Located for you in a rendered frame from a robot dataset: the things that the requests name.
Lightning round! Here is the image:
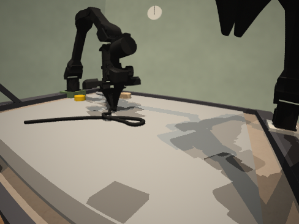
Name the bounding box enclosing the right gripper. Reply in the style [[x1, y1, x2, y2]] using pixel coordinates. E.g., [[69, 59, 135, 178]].
[[215, 0, 271, 37]]

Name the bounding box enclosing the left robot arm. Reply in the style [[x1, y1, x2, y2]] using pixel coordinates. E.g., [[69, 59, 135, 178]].
[[64, 7, 137, 92]]

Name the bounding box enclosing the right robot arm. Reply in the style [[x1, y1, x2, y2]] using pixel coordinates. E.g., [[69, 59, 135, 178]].
[[272, 0, 299, 132]]

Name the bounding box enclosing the black knotted rope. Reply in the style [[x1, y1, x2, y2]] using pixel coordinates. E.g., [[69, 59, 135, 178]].
[[24, 106, 145, 126]]

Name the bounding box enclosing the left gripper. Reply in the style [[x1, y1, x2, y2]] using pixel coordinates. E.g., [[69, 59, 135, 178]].
[[82, 60, 141, 108]]

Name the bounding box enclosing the tan wooden disc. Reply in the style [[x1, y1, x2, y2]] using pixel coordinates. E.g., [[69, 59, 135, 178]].
[[120, 92, 131, 99]]

